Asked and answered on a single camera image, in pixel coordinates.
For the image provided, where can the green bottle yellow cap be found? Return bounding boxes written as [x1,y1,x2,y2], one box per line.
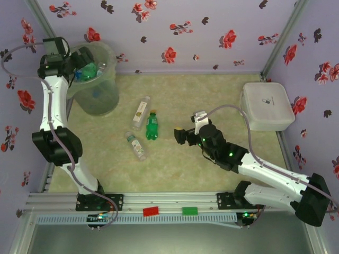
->
[79,63,97,81]
[145,108,159,141]

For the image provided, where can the clear bottle green cap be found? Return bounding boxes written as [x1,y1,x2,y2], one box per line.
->
[124,131,148,162]

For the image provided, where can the thin plastic bin liner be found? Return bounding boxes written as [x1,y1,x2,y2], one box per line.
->
[71,42,117,88]

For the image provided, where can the translucent green plastic bin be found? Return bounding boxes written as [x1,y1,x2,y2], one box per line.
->
[66,42,120,117]

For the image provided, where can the clear bottle yellow white label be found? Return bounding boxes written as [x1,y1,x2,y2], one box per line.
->
[131,95,151,132]

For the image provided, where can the white plastic lidded box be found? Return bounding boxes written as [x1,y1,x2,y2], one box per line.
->
[239,82,297,132]

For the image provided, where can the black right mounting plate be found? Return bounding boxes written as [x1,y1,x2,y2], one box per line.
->
[216,192,265,211]

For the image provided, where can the black mounting plate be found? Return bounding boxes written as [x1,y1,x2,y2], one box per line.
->
[75,193,124,212]
[216,192,265,211]

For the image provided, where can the red plastic block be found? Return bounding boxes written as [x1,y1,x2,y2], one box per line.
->
[142,206,159,217]

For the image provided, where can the right circuit board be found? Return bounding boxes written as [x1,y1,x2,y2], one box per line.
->
[239,211,259,226]

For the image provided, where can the circuit board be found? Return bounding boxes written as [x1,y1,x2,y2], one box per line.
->
[86,212,113,227]
[239,211,259,226]

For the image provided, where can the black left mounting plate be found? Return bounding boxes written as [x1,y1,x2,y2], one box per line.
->
[75,193,124,212]

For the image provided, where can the grey metal sheet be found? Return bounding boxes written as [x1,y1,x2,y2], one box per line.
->
[25,223,315,254]

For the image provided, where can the left circuit board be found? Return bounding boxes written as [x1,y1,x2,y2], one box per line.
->
[86,212,113,227]

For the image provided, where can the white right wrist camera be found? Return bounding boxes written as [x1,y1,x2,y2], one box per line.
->
[191,110,212,135]

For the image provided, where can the grey left arm cable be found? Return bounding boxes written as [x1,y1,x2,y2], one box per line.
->
[1,42,119,230]

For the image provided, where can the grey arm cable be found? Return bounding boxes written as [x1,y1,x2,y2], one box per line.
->
[203,104,339,230]
[1,42,119,230]

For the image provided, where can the grey right arm cable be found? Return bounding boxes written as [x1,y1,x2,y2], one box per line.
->
[203,104,339,230]

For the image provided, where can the aluminium corner post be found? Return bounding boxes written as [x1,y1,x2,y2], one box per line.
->
[25,0,64,52]
[261,0,310,80]

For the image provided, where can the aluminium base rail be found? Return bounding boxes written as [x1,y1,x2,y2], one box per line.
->
[26,192,317,212]

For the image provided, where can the white slotted cable duct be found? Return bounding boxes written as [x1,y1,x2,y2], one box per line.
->
[35,213,238,225]

